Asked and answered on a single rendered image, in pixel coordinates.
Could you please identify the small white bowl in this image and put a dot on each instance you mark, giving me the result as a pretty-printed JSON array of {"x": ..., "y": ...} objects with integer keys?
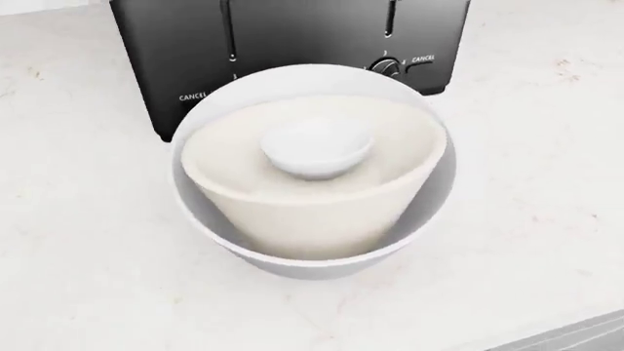
[{"x": 312, "y": 146}]

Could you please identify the medium cream bowl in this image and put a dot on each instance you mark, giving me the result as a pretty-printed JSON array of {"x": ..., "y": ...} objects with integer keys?
[{"x": 312, "y": 219}]

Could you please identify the large white bowl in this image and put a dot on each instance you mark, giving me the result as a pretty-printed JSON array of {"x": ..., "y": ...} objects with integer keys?
[{"x": 195, "y": 204}]

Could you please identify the black toaster dial knob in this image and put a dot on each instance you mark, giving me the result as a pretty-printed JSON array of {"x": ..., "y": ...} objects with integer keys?
[{"x": 385, "y": 68}]

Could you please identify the black four-slot toaster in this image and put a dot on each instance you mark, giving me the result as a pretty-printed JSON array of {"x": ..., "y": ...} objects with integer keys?
[{"x": 302, "y": 33}]

